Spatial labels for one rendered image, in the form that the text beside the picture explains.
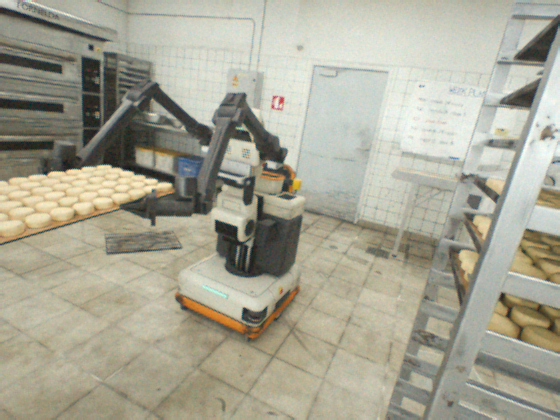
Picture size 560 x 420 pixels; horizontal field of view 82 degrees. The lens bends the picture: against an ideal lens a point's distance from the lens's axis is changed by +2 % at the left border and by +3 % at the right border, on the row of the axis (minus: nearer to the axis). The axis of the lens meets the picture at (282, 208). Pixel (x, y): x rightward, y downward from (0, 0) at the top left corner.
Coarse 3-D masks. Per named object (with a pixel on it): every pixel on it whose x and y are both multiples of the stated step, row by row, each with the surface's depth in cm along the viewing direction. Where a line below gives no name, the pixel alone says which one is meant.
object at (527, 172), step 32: (544, 96) 35; (544, 128) 35; (512, 160) 39; (544, 160) 36; (512, 192) 37; (512, 224) 38; (480, 256) 42; (512, 256) 39; (480, 288) 41; (480, 320) 41; (448, 352) 45; (448, 384) 45; (448, 416) 46
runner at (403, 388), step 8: (400, 384) 95; (408, 384) 94; (400, 392) 94; (408, 392) 94; (416, 392) 94; (424, 392) 93; (416, 400) 92; (424, 400) 92; (456, 408) 90; (464, 408) 89; (456, 416) 89; (464, 416) 89; (472, 416) 89; (480, 416) 88; (488, 416) 87
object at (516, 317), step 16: (464, 256) 75; (464, 272) 70; (464, 288) 62; (496, 304) 53; (512, 304) 57; (528, 304) 55; (544, 304) 56; (496, 320) 48; (512, 320) 52; (528, 320) 50; (544, 320) 50; (512, 336) 46; (528, 336) 46; (544, 336) 46
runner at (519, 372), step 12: (420, 336) 90; (432, 336) 89; (432, 348) 87; (444, 348) 88; (480, 360) 85; (492, 360) 84; (504, 360) 83; (504, 372) 82; (516, 372) 82; (528, 372) 81; (540, 372) 80; (528, 384) 79; (540, 384) 80; (552, 384) 80
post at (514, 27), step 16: (528, 0) 68; (512, 32) 70; (512, 48) 70; (496, 64) 72; (496, 80) 72; (480, 112) 75; (480, 128) 75; (464, 160) 80; (480, 160) 77; (464, 192) 79; (448, 224) 82; (448, 256) 84; (432, 288) 87; (416, 320) 90; (416, 352) 92; (400, 368) 96; (400, 400) 97
